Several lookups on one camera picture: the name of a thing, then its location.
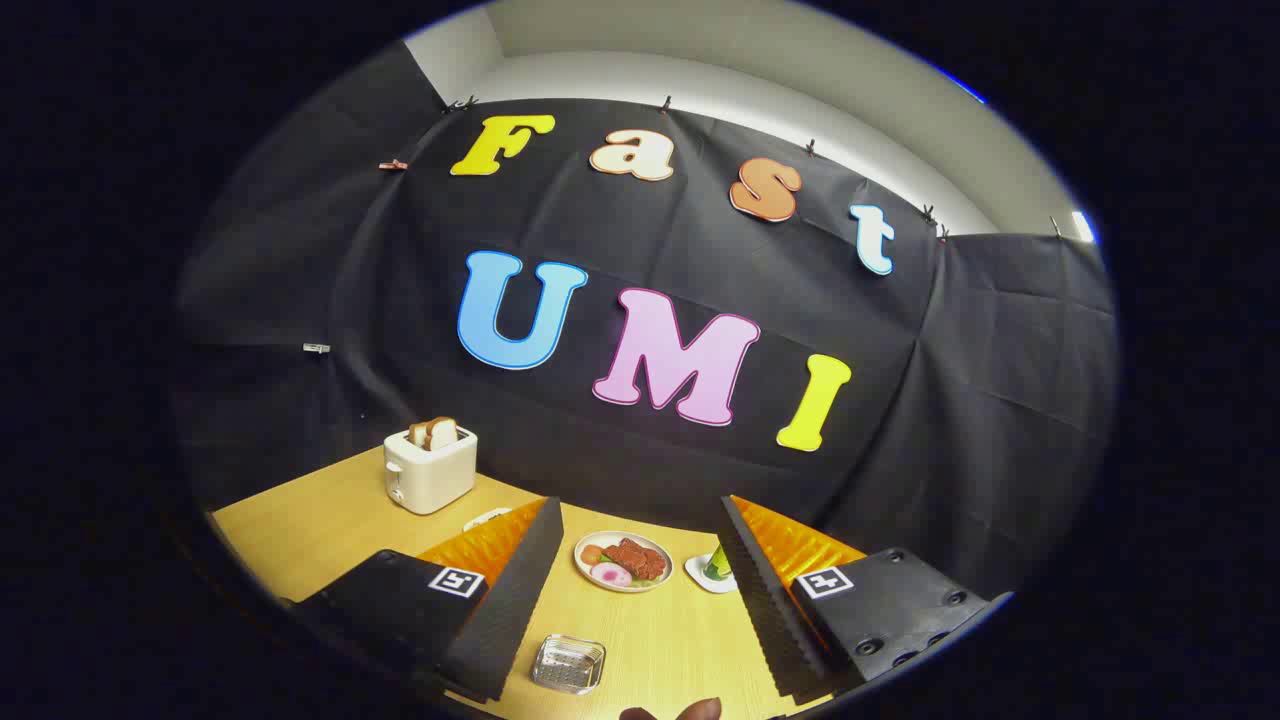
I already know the white square saucer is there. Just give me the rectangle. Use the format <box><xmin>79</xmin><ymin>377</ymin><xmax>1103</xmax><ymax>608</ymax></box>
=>
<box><xmin>684</xmin><ymin>553</ymin><xmax>739</xmax><ymax>594</ymax></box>

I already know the white oval food plate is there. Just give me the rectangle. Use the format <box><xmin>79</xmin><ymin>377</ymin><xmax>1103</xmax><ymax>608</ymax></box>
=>
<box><xmin>574</xmin><ymin>531</ymin><xmax>674</xmax><ymax>593</ymax></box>

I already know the cream white toaster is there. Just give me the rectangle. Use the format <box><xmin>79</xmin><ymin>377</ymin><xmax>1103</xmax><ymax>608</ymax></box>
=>
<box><xmin>384</xmin><ymin>425</ymin><xmax>478</xmax><ymax>516</ymax></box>

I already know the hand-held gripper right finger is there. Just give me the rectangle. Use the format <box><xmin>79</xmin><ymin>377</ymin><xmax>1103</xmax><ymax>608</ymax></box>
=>
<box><xmin>720</xmin><ymin>494</ymin><xmax>1013</xmax><ymax>701</ymax></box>

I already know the black backdrop cloth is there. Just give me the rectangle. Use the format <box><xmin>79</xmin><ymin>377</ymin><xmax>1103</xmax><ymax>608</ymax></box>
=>
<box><xmin>175</xmin><ymin>40</ymin><xmax>1119</xmax><ymax>601</ymax></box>

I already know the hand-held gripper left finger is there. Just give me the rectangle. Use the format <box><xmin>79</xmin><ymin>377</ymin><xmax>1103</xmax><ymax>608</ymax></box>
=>
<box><xmin>285</xmin><ymin>497</ymin><xmax>564</xmax><ymax>704</ymax></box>

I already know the brown grilled steak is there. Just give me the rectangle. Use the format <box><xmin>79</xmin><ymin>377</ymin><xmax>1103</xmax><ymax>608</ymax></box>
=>
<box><xmin>603</xmin><ymin>538</ymin><xmax>668</xmax><ymax>582</ymax></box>

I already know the metal wire cutlery basket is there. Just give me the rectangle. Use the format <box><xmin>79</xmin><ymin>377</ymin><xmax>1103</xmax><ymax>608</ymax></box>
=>
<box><xmin>531</xmin><ymin>634</ymin><xmax>607</xmax><ymax>696</ymax></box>

